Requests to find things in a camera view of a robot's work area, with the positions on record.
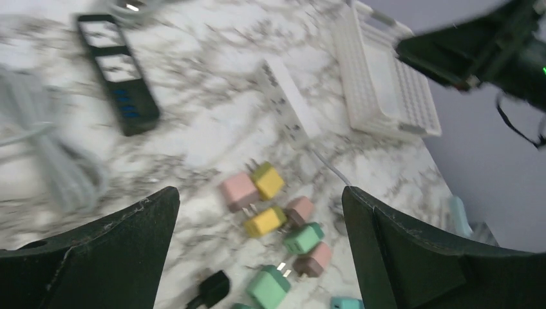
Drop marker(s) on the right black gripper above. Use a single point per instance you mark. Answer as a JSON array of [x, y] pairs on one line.
[[500, 48]]

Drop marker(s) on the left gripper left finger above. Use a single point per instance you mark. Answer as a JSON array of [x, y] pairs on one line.
[[112, 262]]

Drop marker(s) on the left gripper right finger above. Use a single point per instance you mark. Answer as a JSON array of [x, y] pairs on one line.
[[402, 262]]

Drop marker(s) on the teal plug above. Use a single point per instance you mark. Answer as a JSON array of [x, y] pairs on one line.
[[303, 239], [346, 303]]

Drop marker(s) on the pink plug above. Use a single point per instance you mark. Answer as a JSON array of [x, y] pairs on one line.
[[313, 264], [299, 211], [239, 192]]

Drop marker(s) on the green plug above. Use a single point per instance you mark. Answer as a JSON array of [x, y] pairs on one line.
[[241, 306], [269, 287]]

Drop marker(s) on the yellow plug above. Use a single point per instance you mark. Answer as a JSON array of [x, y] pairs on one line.
[[266, 179], [265, 222]]

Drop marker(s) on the black power strip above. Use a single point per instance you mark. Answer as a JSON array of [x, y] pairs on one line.
[[119, 73]]

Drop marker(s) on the white power strip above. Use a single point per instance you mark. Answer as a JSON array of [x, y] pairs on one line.
[[292, 112]]

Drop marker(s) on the white plastic basket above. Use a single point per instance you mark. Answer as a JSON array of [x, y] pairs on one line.
[[383, 95]]

